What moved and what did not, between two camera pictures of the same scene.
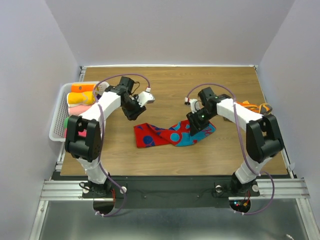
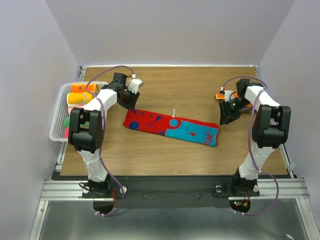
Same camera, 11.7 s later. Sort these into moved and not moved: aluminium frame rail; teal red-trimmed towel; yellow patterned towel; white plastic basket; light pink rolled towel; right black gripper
Moved: right black gripper; teal red-trimmed towel
Not moved: aluminium frame rail; yellow patterned towel; light pink rolled towel; white plastic basket
